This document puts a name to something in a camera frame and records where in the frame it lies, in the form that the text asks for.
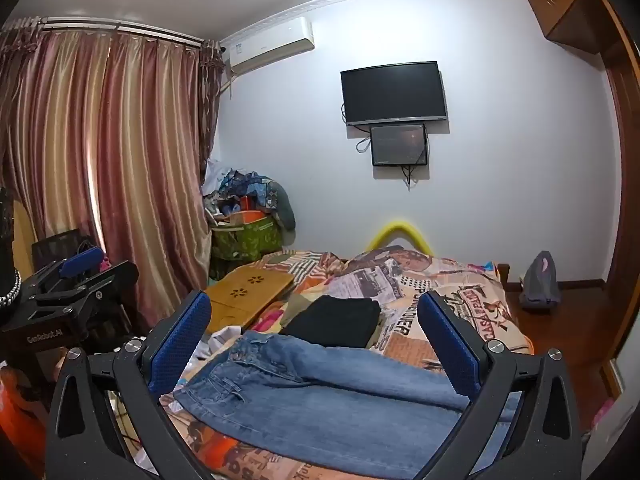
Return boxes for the black chair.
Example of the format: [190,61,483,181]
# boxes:
[31,229,103,273]

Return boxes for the small black wall monitor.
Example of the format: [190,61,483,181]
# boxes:
[370,123,429,167]

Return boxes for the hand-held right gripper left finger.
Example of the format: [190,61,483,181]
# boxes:
[45,289,216,480]

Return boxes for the orange plastic object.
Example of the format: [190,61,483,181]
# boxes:
[0,365,51,480]

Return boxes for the large black wall television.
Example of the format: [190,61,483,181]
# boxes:
[340,61,447,127]

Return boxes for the wooden overhead cabinet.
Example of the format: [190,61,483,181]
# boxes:
[525,0,608,56]

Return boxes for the blue denim jeans pants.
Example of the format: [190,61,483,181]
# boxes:
[172,330,523,466]

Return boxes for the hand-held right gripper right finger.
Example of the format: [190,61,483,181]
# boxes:
[417,289,583,480]

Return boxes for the white air conditioner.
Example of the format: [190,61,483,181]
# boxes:
[220,16,316,77]

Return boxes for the grey backpack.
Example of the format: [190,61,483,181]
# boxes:
[518,251,562,309]

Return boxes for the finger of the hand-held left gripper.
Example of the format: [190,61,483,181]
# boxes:
[30,246,103,297]
[32,260,141,322]

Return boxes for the curtain rail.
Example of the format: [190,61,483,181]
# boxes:
[10,16,221,52]

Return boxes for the printed blanket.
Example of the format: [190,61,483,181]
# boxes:
[160,245,536,480]

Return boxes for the striped pink curtain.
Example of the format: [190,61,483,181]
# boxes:
[0,17,224,331]

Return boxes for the white crumpled cloth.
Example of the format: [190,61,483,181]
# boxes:
[192,325,247,362]

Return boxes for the black folded pants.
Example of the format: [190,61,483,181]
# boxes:
[282,295,382,350]

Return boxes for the pile of clothes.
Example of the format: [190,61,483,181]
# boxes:
[201,159,297,233]

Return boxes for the wooden lap desk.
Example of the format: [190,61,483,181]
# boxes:
[204,267,296,336]

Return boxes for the wooden wardrobe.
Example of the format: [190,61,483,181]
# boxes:
[575,0,640,396]

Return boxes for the white pink printed panel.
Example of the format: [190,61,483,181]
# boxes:
[582,340,640,480]

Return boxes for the green storage bag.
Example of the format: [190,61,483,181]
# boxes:
[210,210,284,281]

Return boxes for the black studded dark cloth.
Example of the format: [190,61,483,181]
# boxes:
[0,187,22,323]

